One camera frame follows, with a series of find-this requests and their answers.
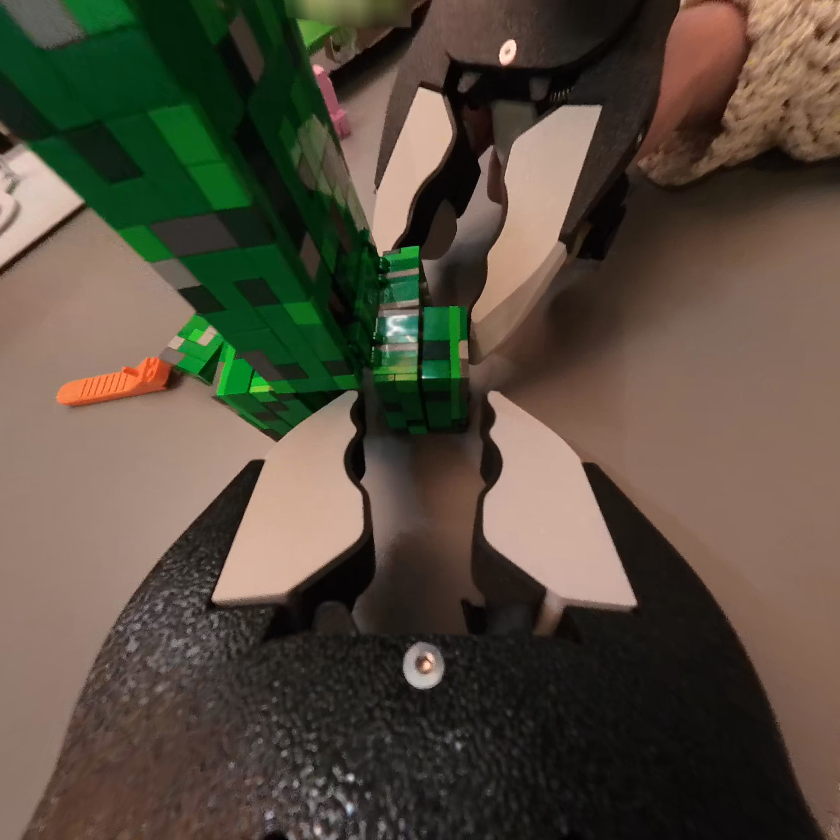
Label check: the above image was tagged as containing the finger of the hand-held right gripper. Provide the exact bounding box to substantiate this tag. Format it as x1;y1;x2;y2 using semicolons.
470;102;604;363
371;84;460;257

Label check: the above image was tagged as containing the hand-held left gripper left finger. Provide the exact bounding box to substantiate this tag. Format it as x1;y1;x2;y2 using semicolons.
210;392;376;626

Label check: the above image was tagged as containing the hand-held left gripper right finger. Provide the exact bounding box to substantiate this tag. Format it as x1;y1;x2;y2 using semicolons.
471;392;639;637

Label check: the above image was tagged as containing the green lego foot block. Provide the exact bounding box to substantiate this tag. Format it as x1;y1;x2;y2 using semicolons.
159;314;227;387
419;305;471;435

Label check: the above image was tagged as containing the green lego creeper figure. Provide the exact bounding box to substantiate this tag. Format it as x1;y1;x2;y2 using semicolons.
0;0;424;442

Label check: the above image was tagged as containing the pink lego pig figure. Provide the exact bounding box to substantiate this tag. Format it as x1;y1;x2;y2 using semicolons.
312;64;350;140

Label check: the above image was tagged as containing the green lego baseplate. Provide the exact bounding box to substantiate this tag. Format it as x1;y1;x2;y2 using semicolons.
297;18;343;61

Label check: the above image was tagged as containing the orange lego brick separator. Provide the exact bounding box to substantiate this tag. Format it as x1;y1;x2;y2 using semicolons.
56;357;173;408

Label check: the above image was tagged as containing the person's right hand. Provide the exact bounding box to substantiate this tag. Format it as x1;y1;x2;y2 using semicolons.
638;7;752;168

